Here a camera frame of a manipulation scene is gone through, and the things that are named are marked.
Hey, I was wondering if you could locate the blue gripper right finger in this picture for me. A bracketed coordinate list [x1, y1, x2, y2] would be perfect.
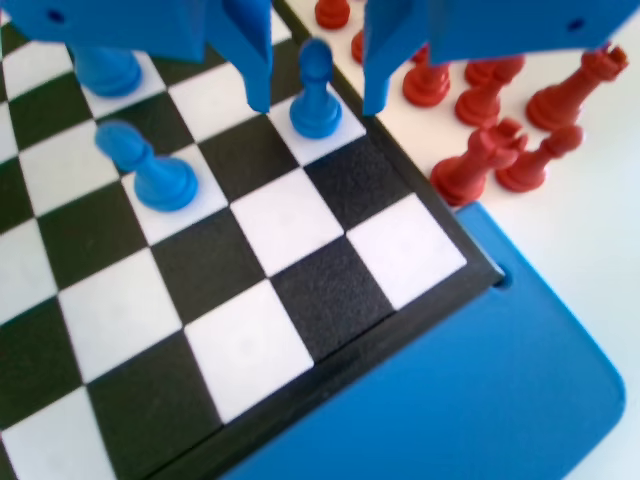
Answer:
[362, 0, 640, 118]

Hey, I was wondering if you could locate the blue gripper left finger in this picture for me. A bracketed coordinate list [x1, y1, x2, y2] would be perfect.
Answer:
[0, 0, 274, 114]

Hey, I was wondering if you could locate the blue chess pawn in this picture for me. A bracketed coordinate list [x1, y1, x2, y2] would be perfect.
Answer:
[289, 38, 344, 141]
[94, 121, 199, 213]

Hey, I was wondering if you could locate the blue chess king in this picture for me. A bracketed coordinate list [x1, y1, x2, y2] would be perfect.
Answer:
[69, 42, 144, 99]

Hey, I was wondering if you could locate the red chess rook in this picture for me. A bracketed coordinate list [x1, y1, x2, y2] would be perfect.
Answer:
[526, 44, 629, 133]
[430, 118, 527, 207]

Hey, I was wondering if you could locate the black and white chessboard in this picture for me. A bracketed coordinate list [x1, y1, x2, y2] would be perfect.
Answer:
[0, 0, 506, 480]

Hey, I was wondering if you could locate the blue board mount plate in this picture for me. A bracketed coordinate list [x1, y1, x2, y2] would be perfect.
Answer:
[219, 202, 627, 480]

